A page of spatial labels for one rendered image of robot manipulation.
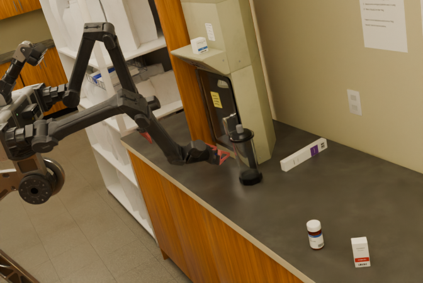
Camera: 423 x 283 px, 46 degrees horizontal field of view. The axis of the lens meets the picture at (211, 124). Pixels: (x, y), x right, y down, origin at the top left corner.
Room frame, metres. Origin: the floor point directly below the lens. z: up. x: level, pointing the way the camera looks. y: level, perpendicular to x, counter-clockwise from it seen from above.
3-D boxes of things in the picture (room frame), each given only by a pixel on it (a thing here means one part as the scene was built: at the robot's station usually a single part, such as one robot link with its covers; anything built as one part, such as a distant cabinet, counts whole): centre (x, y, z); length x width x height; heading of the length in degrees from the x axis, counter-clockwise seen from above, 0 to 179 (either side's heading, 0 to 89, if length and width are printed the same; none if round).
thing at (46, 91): (2.27, 0.69, 1.45); 0.09 x 0.08 x 0.12; 177
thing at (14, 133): (1.77, 0.72, 1.45); 0.09 x 0.08 x 0.12; 177
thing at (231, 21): (2.26, -0.18, 1.33); 0.32 x 0.25 x 0.77; 25
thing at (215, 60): (2.18, -0.01, 1.46); 0.32 x 0.12 x 0.10; 25
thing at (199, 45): (2.14, -0.03, 1.54); 0.05 x 0.05 x 0.06; 26
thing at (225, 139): (2.20, -0.06, 1.19); 0.30 x 0.01 x 0.40; 25
